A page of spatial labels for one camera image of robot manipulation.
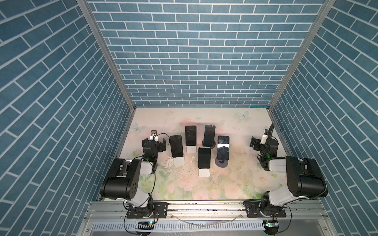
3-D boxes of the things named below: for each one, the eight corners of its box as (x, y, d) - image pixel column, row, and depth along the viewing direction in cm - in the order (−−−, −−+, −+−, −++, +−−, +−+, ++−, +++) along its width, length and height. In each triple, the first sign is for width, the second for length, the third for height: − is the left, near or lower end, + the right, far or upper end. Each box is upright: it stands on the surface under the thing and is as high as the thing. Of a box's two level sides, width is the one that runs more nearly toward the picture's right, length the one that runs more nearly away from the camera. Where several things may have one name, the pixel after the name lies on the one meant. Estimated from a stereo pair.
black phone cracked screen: (216, 164, 92) (219, 154, 81) (215, 147, 99) (217, 135, 89) (228, 164, 92) (232, 154, 81) (225, 147, 99) (229, 135, 89)
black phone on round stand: (203, 149, 98) (204, 138, 88) (203, 135, 105) (204, 124, 95) (214, 149, 99) (216, 138, 88) (213, 136, 105) (215, 124, 95)
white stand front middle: (198, 177, 87) (198, 174, 84) (198, 170, 89) (198, 168, 87) (209, 177, 87) (209, 174, 84) (208, 170, 90) (209, 168, 87)
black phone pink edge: (186, 148, 98) (184, 135, 86) (186, 138, 104) (185, 125, 92) (195, 148, 98) (196, 135, 86) (196, 138, 104) (196, 125, 92)
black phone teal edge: (198, 170, 89) (198, 158, 77) (198, 159, 93) (198, 147, 81) (209, 170, 89) (211, 158, 77) (208, 159, 93) (211, 147, 81)
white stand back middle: (186, 152, 97) (186, 149, 94) (186, 148, 99) (186, 145, 96) (196, 152, 97) (196, 149, 94) (196, 148, 99) (196, 145, 96)
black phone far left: (172, 160, 93) (168, 147, 80) (173, 148, 98) (170, 134, 86) (182, 160, 93) (181, 147, 81) (183, 148, 99) (182, 134, 86)
